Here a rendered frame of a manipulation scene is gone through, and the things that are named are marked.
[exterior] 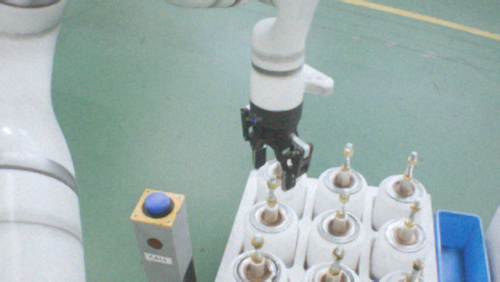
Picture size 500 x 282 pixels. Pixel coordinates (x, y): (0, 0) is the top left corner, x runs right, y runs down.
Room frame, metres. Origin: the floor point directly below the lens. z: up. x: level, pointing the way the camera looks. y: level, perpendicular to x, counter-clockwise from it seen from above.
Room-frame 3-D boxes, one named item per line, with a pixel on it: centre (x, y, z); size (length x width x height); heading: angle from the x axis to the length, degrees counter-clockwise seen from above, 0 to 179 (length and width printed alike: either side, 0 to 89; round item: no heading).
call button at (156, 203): (0.52, 0.15, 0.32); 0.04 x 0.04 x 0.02
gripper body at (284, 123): (0.56, -0.04, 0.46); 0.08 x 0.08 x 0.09
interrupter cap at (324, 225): (0.53, -0.15, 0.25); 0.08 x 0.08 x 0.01
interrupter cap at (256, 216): (0.56, -0.04, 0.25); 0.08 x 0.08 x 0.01
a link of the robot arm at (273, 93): (0.57, -0.05, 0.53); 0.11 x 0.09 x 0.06; 129
